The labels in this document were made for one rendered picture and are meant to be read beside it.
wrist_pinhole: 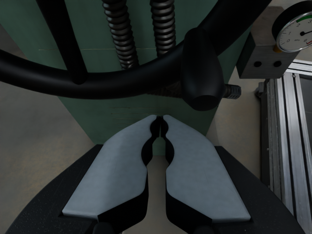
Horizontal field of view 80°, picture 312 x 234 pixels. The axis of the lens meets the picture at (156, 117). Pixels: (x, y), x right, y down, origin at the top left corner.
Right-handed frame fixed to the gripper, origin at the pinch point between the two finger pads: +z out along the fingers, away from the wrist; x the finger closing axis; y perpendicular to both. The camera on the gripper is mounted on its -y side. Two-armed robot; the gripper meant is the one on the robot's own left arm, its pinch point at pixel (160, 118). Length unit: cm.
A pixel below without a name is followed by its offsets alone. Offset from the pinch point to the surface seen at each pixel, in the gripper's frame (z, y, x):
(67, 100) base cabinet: 35.2, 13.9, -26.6
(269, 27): 26.4, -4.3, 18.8
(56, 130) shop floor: 67, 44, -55
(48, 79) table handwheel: 5.4, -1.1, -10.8
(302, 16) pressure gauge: 16.3, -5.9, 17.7
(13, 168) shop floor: 50, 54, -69
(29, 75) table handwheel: 5.1, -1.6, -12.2
